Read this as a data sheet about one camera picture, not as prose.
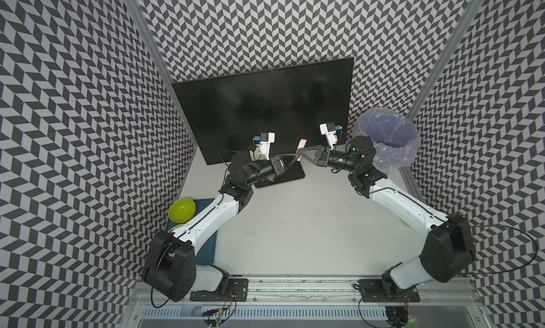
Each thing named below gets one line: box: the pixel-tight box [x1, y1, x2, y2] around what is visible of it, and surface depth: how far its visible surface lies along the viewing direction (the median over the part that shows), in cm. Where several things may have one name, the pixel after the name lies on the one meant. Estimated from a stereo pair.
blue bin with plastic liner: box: [353, 107, 421, 174], surface depth 91 cm
